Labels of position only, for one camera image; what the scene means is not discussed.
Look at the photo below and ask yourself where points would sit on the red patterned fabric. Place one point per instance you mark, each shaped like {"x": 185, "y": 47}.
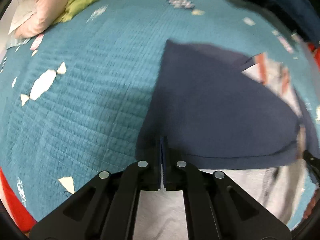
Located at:
{"x": 15, "y": 208}

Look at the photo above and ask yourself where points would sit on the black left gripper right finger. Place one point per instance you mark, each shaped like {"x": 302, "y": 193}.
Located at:
{"x": 215, "y": 206}

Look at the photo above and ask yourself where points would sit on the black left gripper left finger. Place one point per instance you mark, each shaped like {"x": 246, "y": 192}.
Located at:
{"x": 105, "y": 207}

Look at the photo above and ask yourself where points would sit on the teal candy-print bed sheet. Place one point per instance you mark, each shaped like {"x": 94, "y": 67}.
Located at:
{"x": 75, "y": 107}

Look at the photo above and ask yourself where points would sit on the navy and grey sweatshirt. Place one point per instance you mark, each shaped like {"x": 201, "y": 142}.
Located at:
{"x": 223, "y": 110}

